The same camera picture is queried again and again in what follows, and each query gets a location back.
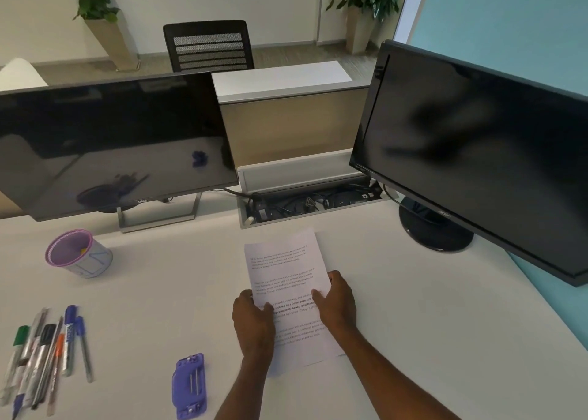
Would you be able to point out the person's right hand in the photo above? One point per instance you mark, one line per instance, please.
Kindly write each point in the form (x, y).
(340, 305)

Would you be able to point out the person's left hand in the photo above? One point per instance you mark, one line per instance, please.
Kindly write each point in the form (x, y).
(255, 328)

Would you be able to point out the stack of printed papers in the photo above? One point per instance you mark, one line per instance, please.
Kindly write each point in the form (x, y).
(285, 259)

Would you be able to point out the purple hole punch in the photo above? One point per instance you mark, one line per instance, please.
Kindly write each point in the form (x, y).
(188, 387)

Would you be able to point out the blue pen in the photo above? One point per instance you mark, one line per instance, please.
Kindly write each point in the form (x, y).
(85, 351)

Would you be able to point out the blue cap marker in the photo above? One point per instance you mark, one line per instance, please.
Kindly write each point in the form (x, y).
(70, 323)

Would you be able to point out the orange pen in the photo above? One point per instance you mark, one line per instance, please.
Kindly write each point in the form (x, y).
(58, 344)

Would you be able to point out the black cap marker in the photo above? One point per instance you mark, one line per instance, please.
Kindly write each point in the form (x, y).
(48, 332)

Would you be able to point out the dark pencil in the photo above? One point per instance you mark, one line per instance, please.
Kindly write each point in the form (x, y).
(49, 378)

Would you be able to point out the white marker red label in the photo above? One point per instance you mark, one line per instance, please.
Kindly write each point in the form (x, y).
(34, 332)

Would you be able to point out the green cap marker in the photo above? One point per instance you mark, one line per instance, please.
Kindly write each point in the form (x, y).
(20, 334)

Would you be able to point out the slim blue tip marker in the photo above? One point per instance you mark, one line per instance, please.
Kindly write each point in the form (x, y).
(18, 403)

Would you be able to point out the person's right forearm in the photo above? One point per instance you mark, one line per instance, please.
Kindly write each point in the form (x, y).
(390, 387)

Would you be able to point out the person's left forearm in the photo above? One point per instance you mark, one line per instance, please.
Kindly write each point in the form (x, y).
(243, 392)

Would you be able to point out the white desk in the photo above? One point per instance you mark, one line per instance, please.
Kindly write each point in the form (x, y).
(436, 341)

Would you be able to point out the purple rimmed white pen cup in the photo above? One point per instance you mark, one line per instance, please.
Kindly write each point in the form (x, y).
(92, 263)

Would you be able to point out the beige cubicle partition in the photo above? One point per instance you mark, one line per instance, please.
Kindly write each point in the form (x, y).
(285, 121)

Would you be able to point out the black monitor round base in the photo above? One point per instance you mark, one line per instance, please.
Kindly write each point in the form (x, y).
(482, 149)

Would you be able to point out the black monitor silver stand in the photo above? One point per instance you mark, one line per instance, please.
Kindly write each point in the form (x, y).
(115, 135)

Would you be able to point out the beige planter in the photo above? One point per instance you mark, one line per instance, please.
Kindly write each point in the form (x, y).
(360, 31)
(115, 43)

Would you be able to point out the black mesh office chair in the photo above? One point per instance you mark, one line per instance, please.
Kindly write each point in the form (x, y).
(170, 43)

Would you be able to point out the cream curved side panel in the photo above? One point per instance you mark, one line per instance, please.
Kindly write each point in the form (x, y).
(20, 75)

